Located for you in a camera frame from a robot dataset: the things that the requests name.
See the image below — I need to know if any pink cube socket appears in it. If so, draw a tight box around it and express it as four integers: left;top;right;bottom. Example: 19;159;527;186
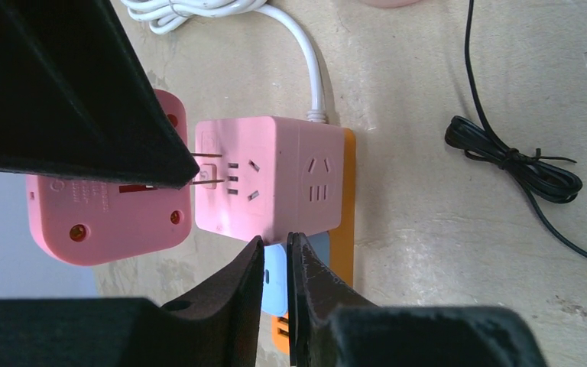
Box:
194;116;345;244

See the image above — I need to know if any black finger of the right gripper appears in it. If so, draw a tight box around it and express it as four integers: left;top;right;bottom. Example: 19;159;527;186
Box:
0;1;199;188

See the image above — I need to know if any black adapter cable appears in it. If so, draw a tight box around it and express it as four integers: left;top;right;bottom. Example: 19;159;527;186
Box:
444;0;587;274

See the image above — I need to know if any pink round power socket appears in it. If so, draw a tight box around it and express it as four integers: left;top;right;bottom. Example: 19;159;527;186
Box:
361;0;419;8

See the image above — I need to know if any white cable of beige socket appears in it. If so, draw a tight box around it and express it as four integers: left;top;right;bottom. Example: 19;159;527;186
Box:
119;0;330;124

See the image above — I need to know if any light blue small block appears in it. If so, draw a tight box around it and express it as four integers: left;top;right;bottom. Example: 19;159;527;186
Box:
261;232;330;317

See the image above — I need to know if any orange power strip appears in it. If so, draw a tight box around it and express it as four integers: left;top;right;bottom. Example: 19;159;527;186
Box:
272;128;365;366

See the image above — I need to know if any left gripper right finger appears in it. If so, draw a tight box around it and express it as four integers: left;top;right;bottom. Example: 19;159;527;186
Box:
287;232;546;366

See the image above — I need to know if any pink square plug adapter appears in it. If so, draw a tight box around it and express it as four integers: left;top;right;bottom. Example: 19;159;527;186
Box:
24;88;226;267

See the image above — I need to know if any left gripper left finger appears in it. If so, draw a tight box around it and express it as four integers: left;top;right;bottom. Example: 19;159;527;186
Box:
0;237;264;366

